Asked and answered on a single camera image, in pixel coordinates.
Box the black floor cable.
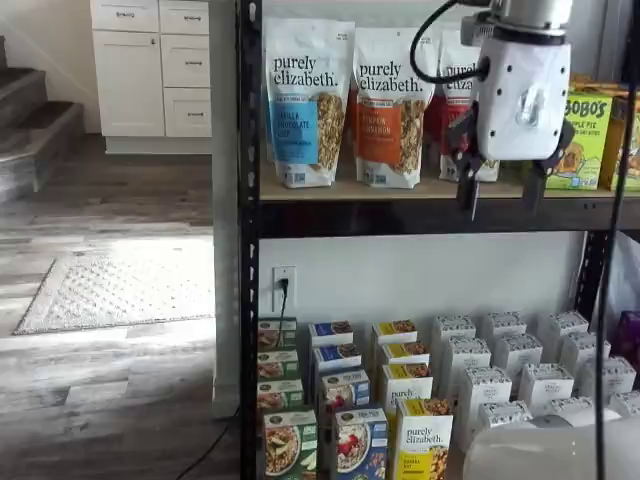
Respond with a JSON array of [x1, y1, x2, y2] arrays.
[[197, 407, 241, 466]]

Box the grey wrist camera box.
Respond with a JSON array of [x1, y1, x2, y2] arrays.
[[459, 13, 497, 47]]

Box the orange purely elizabeth granola bag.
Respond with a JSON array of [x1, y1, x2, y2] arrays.
[[352, 27, 435, 190]]

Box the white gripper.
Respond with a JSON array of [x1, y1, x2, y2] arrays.
[[446, 24, 577, 222]]

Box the yellow banana nut granola box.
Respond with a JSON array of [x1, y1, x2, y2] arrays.
[[382, 363, 435, 416], [396, 397, 455, 480], [377, 342, 431, 366], [371, 319, 419, 346]]

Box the green apple cinnamon oatmeal box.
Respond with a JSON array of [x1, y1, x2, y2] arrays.
[[257, 378, 305, 414], [257, 317, 298, 350], [263, 409, 319, 480], [257, 348, 300, 381]]

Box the thin black hanging cable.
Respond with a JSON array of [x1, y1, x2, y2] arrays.
[[594, 0, 640, 480]]

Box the purple box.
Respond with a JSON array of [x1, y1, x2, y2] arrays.
[[617, 309, 640, 361]]

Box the white wall outlet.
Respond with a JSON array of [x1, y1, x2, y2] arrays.
[[272, 265, 297, 312]]

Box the red purely elizabeth granola bag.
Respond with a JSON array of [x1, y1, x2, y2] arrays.
[[437, 29, 501, 182]]

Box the white organic pantry box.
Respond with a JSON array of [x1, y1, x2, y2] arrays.
[[538, 310, 590, 344], [579, 357, 637, 399], [432, 314, 477, 351], [518, 363, 575, 409], [543, 396, 596, 416], [446, 335, 493, 374], [477, 399, 534, 431], [558, 332, 612, 369], [493, 332, 545, 371], [608, 389, 640, 419], [482, 310, 529, 341], [458, 366, 514, 451]]

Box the white drawer cabinet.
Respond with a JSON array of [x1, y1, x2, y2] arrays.
[[89, 0, 214, 155]]

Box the black metal shelf rack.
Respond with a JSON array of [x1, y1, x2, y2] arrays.
[[234, 0, 640, 480]]

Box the white plastic bag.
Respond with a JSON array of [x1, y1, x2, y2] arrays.
[[604, 232, 640, 321]]

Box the green bobo's apple pie box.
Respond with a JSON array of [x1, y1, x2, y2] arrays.
[[544, 89, 614, 191]]

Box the blue purely elizabeth granola bag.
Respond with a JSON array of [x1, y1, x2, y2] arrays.
[[263, 17, 357, 190]]

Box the grey patterned rug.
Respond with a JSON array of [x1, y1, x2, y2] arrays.
[[12, 249, 216, 336]]

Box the grey wooden stairs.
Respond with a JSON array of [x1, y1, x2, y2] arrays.
[[0, 34, 86, 206]]

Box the yellow bobo's snack box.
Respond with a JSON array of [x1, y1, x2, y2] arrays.
[[598, 97, 640, 194]]

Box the black power plug cable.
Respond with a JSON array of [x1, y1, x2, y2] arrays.
[[276, 277, 292, 321]]

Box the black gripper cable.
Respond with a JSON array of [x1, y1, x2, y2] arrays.
[[409, 0, 489, 86]]

